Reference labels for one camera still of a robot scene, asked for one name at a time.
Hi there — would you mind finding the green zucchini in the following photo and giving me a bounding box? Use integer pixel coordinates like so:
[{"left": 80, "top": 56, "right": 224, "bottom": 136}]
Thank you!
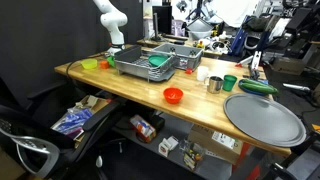
[{"left": 239, "top": 79, "right": 279, "bottom": 95}]

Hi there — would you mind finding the large grey round plate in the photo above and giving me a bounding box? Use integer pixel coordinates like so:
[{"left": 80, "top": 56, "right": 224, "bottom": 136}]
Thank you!
[{"left": 222, "top": 92, "right": 307, "bottom": 148}]

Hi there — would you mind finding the red plastic bowl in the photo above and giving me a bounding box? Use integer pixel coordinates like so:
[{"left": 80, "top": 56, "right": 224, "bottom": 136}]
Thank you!
[{"left": 162, "top": 87, "right": 185, "bottom": 105}]

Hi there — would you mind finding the green bowl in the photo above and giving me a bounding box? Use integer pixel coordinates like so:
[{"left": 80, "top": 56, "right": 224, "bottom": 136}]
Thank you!
[{"left": 147, "top": 54, "right": 170, "bottom": 68}]

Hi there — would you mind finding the grey dish rack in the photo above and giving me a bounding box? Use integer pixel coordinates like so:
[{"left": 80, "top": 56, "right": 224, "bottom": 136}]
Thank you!
[{"left": 114, "top": 44, "right": 178, "bottom": 83}]

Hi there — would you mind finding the red and white carton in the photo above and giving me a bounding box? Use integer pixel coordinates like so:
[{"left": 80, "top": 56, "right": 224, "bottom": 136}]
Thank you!
[{"left": 129, "top": 114, "right": 157, "bottom": 144}]

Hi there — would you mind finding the grey plastic bin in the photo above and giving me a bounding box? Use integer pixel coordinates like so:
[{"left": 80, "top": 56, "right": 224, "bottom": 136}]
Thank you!
[{"left": 150, "top": 42, "right": 205, "bottom": 71}]

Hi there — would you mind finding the white mug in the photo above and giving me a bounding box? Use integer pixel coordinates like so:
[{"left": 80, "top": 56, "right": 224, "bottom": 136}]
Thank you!
[{"left": 196, "top": 65, "right": 210, "bottom": 82}]

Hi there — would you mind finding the stainless steel mug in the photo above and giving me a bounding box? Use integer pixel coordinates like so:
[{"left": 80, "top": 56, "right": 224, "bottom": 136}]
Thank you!
[{"left": 204, "top": 75, "right": 224, "bottom": 95}]

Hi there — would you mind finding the small white box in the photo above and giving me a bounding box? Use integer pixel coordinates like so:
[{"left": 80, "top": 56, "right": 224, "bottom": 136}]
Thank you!
[{"left": 158, "top": 135, "right": 180, "bottom": 158}]

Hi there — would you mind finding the small green cup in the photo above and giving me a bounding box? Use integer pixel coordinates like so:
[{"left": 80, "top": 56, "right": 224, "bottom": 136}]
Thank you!
[{"left": 106, "top": 56, "right": 116, "bottom": 68}]

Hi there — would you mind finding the tall green cup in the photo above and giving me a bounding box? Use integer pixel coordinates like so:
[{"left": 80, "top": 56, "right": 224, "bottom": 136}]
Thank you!
[{"left": 222, "top": 74, "right": 238, "bottom": 93}]

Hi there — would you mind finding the black computer monitor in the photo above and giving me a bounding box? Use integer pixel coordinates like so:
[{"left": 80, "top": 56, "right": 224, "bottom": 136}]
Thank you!
[{"left": 152, "top": 5, "right": 173, "bottom": 35}]

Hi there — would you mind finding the clear plastic tub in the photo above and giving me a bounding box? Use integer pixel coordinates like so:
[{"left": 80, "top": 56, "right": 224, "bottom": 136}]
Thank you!
[{"left": 185, "top": 17, "right": 215, "bottom": 42}]

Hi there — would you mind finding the yellow-green plastic bowl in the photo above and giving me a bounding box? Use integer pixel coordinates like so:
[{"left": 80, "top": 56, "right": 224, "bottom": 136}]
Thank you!
[{"left": 80, "top": 58, "right": 99, "bottom": 70}]

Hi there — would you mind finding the cardboard box with white label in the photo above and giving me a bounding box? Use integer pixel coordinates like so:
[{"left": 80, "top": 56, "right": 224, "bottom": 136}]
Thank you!
[{"left": 187, "top": 124, "right": 245, "bottom": 165}]

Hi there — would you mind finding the open box with blue packets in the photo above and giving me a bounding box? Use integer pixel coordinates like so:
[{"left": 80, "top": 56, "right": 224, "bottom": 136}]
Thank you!
[{"left": 50, "top": 94, "right": 111, "bottom": 140}]

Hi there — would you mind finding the brown cardboard box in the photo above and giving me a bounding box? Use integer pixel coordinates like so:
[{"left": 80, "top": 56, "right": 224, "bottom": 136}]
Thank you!
[{"left": 272, "top": 55, "right": 306, "bottom": 77}]

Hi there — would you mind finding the black office chair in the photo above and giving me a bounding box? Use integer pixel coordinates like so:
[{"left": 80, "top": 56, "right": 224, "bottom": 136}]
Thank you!
[{"left": 0, "top": 77, "right": 121, "bottom": 180}]

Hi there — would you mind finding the white metal bracket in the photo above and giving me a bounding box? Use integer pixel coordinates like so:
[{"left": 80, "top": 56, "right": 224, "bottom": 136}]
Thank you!
[{"left": 238, "top": 50, "right": 265, "bottom": 72}]

